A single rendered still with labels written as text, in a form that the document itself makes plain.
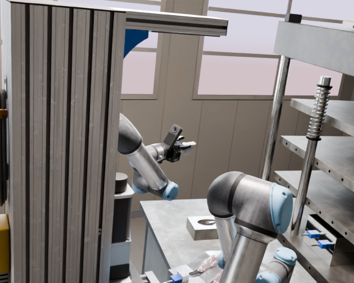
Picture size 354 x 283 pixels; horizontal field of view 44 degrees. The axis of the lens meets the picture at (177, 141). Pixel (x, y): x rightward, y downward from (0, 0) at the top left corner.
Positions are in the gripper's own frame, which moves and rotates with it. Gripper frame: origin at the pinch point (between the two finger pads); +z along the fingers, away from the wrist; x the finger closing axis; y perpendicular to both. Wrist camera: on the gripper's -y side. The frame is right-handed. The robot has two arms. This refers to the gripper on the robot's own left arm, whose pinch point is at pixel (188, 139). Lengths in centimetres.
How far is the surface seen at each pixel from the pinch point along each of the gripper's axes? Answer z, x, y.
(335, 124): 80, 37, -11
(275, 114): 99, -7, 3
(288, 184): 93, 19, 40
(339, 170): 72, 50, 10
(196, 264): -1, 22, 57
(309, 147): 79, 29, 7
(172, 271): -13, 17, 58
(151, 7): 127, -154, -32
